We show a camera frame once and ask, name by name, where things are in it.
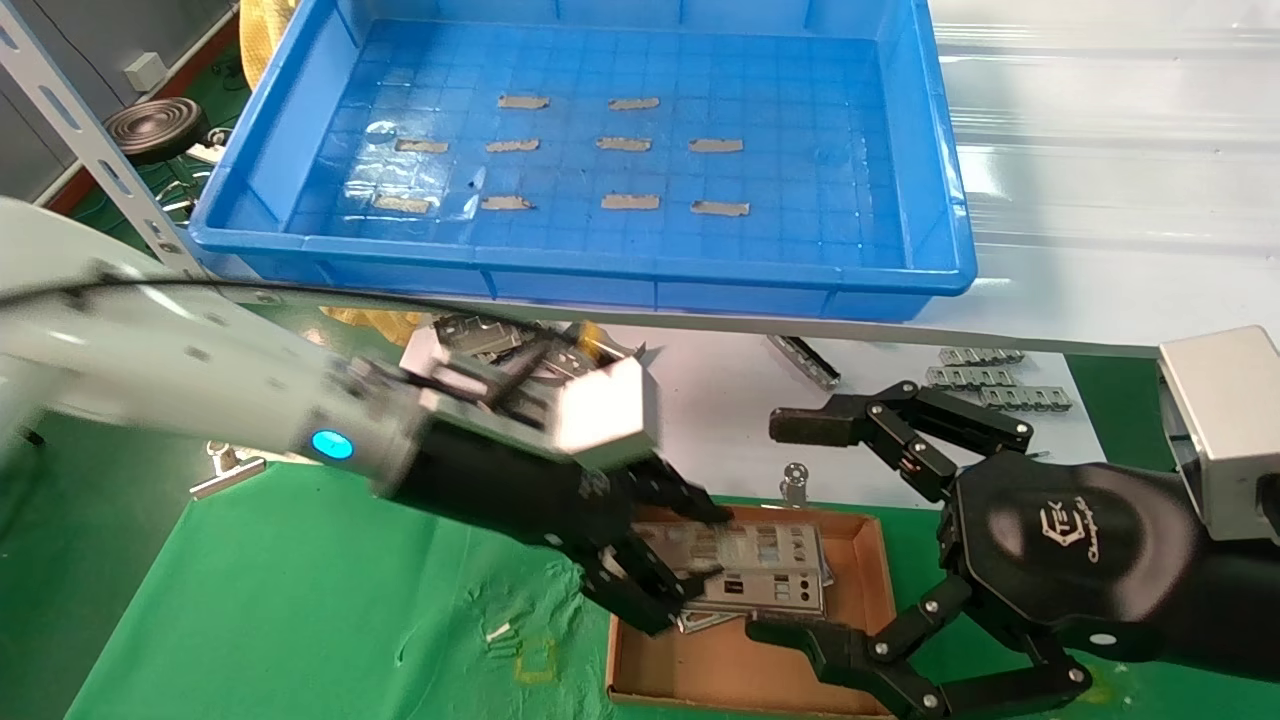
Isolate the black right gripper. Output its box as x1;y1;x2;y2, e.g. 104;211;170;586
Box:
745;381;1280;720

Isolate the grey shelf edge rail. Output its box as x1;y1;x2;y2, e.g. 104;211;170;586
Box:
205;255;1166;359

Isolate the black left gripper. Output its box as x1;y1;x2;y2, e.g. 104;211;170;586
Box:
380;425;736;636

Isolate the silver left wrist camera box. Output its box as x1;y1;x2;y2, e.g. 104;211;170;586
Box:
400;328;661;471

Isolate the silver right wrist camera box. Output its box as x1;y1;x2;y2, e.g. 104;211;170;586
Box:
1158;327;1280;546

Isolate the white paper sheet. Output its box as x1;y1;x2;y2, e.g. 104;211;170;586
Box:
400;320;1106;511

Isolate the green table cloth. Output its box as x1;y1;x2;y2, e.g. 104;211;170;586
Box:
65;462;1280;720

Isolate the perforated grey shelf post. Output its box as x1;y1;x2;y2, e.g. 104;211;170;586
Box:
0;18;208;279

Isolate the round black stool seat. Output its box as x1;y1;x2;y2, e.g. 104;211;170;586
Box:
103;97;209;166

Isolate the brown cardboard box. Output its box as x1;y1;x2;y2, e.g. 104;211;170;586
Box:
606;499;909;719

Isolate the blue plastic tray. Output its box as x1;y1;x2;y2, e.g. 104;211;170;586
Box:
188;0;977;323

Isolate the open metal tray bracket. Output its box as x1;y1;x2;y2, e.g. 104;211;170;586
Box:
545;322;649;373

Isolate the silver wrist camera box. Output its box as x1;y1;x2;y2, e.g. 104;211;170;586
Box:
1158;327;1280;546
400;328;661;471

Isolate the long narrow metal strip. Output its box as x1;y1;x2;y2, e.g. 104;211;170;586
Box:
767;335;841;391

